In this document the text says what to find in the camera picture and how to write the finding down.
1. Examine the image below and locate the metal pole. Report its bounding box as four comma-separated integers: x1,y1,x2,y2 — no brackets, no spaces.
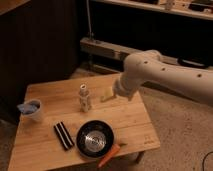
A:
86,0,94,41

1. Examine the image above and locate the black round pan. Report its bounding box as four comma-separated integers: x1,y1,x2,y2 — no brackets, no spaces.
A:
76,120,114,158

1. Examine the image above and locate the wooden shelf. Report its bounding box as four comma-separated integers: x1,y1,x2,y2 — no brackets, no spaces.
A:
92,0,213,21

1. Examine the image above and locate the orange carrot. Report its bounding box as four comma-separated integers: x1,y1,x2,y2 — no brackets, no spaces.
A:
98,143,125,168

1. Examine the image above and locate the wooden table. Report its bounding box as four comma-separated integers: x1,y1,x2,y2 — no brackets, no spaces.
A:
8,74,160,171

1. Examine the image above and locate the white patterned bottle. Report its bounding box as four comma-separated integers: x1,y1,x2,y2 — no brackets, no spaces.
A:
79,84,91,112

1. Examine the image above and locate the blue crumpled cloth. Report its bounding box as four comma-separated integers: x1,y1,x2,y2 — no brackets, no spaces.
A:
17,102,40,115

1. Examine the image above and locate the yellow cheese wedge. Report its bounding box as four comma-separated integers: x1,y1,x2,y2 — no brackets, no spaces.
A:
100,87,115,102

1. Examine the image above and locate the black cable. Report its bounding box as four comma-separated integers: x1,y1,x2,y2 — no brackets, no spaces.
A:
201,150,213,171

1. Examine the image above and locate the long wooden beam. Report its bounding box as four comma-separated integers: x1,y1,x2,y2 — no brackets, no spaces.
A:
79,36,213,70

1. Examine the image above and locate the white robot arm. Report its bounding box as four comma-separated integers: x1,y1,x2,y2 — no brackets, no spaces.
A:
113,50,213,107

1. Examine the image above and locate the black white striped block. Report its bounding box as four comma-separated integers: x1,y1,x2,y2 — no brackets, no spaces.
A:
53,122,74,151

